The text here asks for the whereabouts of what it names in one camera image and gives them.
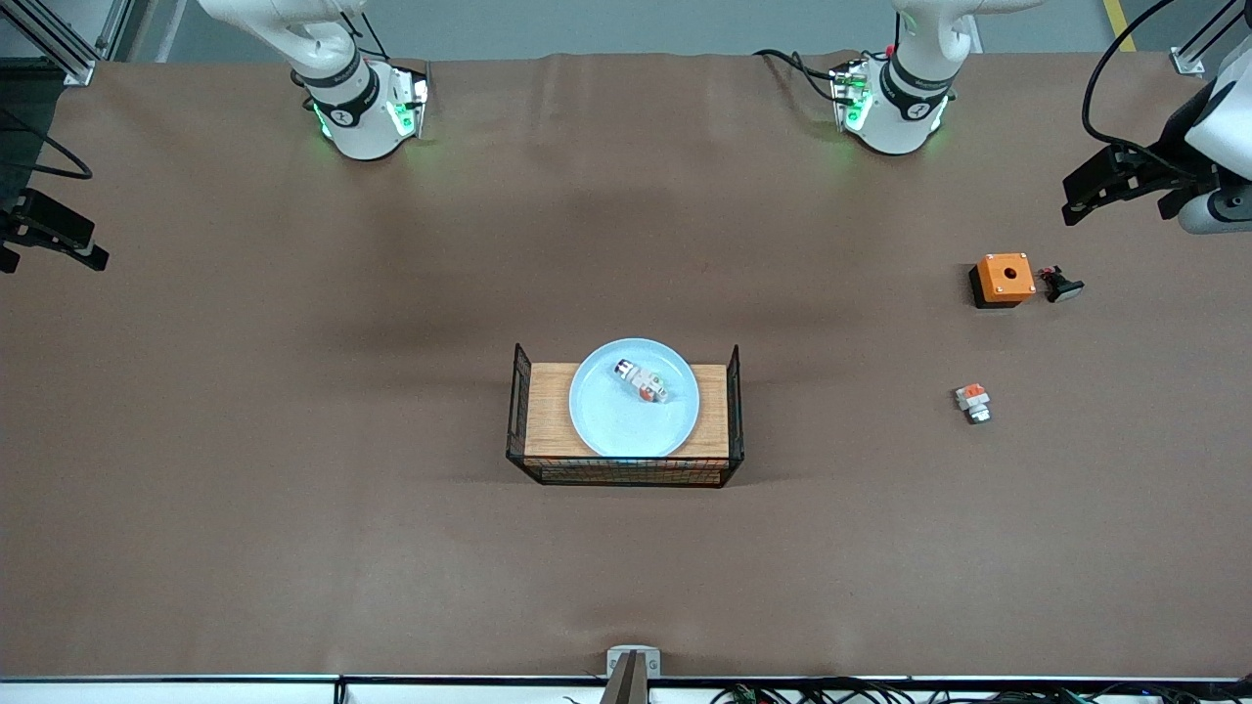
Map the black cable bundle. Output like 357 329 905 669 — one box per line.
562 678 1252 704

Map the black square pushbutton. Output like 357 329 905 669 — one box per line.
1037 264 1087 304

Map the light blue plate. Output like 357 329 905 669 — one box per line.
568 338 701 459

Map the grey base connector box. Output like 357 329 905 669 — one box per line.
386 61 431 140
829 57 873 133

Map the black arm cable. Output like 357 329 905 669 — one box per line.
0 106 95 182
1081 0 1180 157

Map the black wire basket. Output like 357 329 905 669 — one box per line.
506 342 745 489

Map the white table edge rail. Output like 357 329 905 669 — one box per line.
0 675 1252 704

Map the grey metal bracket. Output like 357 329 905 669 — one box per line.
606 645 661 680

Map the wooden board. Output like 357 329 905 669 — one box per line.
525 364 731 459

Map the black base cable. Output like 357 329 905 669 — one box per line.
753 49 842 104

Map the dark tapered post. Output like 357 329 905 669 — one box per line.
599 652 651 704

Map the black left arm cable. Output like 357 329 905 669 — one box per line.
1081 0 1180 157

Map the red-capped white pushbutton switch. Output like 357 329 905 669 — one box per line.
613 359 672 405

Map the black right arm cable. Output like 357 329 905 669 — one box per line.
0 106 95 182

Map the aluminium frame profile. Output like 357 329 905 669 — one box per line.
0 0 99 87
1169 0 1229 77

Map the orange control box with hole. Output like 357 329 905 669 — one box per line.
968 252 1036 310

